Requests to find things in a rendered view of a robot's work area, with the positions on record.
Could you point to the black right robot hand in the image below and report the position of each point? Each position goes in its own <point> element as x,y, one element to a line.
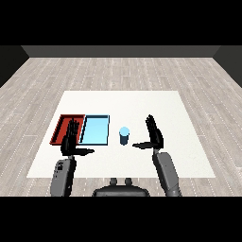
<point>156,135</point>

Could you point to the dark grey robot body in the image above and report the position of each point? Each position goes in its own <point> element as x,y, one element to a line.
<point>121,190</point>

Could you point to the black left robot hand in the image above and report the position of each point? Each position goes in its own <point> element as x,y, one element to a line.
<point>69,143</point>

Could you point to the red shallow open box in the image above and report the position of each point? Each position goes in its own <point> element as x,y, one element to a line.
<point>63,129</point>

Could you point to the light blue shallow open box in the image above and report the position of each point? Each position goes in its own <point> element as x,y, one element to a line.
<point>95,129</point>

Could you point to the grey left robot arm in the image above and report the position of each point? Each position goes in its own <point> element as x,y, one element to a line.
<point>63,177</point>

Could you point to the small blue can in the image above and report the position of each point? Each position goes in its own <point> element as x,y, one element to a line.
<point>124,136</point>

